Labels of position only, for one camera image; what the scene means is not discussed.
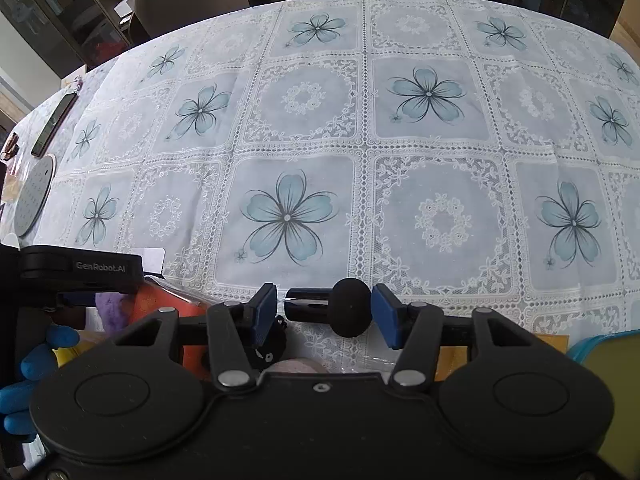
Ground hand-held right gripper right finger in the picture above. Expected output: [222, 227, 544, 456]
[371, 283, 538, 391]

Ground black soft toy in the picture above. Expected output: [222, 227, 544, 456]
[251, 312, 289, 367]

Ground round grey perforated disc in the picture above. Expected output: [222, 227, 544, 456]
[12, 154, 56, 239]

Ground black foam-tipped microphone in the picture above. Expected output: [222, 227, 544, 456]
[286, 279, 374, 338]

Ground floral lace tablecloth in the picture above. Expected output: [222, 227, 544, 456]
[0, 0, 640, 377]

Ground clear yellowish packet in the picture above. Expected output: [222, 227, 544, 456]
[0, 169, 25, 207]

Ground black smartphone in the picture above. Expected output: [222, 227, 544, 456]
[31, 92, 79, 157]

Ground person's left hand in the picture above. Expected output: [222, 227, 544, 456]
[0, 324, 81, 446]

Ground yellow soft toy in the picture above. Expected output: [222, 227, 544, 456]
[52, 344, 83, 368]

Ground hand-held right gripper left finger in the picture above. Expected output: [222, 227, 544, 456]
[114, 282, 278, 390]

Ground gold tray with teal rim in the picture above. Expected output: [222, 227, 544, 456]
[566, 330, 640, 480]

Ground orange box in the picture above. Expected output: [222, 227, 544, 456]
[131, 284, 213, 382]

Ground white paper sheet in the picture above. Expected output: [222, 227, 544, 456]
[129, 247, 166, 279]

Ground purple plush toy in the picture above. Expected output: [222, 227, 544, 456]
[94, 291, 136, 335]

